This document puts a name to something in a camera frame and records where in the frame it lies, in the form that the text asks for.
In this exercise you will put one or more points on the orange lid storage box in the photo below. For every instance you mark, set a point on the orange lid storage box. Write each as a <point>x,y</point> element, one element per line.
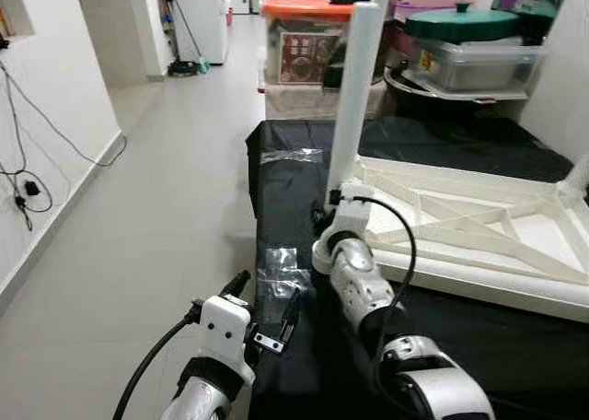
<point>299,42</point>

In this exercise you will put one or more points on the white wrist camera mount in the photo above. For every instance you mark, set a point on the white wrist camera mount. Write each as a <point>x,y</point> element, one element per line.
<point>345,217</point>
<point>225,323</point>

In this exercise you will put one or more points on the black plastic bag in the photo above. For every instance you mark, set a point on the black plastic bag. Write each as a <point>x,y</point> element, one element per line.
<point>391,56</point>

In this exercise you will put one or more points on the black floor mop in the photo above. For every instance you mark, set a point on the black floor mop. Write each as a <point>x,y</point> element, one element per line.
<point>184,68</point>

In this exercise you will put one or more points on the beige stone bench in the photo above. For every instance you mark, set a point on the beige stone bench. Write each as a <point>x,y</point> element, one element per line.
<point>294,102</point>

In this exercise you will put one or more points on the white chest freezer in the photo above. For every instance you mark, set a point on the white chest freezer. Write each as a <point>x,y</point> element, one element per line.
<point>202,24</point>

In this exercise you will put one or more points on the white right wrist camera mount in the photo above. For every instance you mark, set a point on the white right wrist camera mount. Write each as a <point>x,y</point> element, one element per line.
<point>345,217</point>

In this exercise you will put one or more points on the black tablecloth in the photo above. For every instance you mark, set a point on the black tablecloth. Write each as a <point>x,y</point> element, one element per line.
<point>304,365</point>

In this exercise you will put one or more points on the black power adapter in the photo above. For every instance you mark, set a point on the black power adapter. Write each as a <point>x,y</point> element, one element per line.
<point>33,188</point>

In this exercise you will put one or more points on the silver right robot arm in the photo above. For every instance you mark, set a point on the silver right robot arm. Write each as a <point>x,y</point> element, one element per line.
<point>354,282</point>

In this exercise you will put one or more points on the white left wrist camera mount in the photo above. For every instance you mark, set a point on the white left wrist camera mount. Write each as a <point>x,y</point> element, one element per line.
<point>225,323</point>

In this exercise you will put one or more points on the black wok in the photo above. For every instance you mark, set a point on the black wok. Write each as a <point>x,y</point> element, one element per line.
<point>442,105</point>

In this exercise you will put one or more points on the clear plastic storage box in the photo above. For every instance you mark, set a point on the clear plastic storage box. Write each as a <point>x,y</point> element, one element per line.
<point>479,65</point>

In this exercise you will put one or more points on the clear tape cross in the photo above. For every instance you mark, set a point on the clear tape cross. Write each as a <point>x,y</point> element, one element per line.
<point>283,271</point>

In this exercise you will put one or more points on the clear tape strip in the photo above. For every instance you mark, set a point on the clear tape strip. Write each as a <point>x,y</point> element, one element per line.
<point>293,155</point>

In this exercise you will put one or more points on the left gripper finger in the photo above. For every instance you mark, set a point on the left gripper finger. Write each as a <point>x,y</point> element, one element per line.
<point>291,314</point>
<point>236,284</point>

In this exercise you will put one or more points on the green plastic lid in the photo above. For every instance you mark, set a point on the green plastic lid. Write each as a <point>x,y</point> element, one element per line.
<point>460,24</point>

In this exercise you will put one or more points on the dark green box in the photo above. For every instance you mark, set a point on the dark green box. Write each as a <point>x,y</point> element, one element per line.
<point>529,5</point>

